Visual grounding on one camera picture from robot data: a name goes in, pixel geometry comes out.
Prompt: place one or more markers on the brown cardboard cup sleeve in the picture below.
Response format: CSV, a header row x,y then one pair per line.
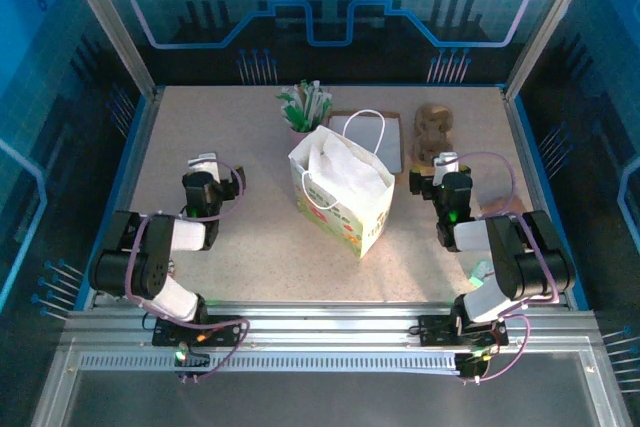
x,y
495,209

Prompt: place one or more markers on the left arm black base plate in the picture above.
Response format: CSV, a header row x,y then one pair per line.
x,y
225,329

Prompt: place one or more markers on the aluminium frame post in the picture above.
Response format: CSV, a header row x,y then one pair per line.
x,y
107,12
555,12

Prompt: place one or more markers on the white wrapped straw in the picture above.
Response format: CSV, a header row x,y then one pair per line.
x,y
317,89

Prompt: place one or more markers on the white printed paper bag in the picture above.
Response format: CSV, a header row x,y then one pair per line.
x,y
350,227

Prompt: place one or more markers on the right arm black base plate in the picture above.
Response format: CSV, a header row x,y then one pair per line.
x,y
432,329

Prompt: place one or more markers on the aluminium mounting rail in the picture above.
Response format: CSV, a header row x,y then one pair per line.
x,y
325,324

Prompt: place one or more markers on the small black controller box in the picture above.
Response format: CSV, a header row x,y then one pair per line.
x,y
470,366
192,361

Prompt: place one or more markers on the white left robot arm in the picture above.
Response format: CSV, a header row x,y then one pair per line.
x,y
185,236

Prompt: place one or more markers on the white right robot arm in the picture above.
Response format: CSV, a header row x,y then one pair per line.
x,y
472,236

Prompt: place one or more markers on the small green alarm clock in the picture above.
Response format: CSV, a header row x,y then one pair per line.
x,y
480,272

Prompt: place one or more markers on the brown pulp cup carrier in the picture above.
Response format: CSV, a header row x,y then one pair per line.
x,y
432,127

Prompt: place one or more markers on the white paper napkin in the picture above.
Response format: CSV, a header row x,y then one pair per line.
x,y
345,167

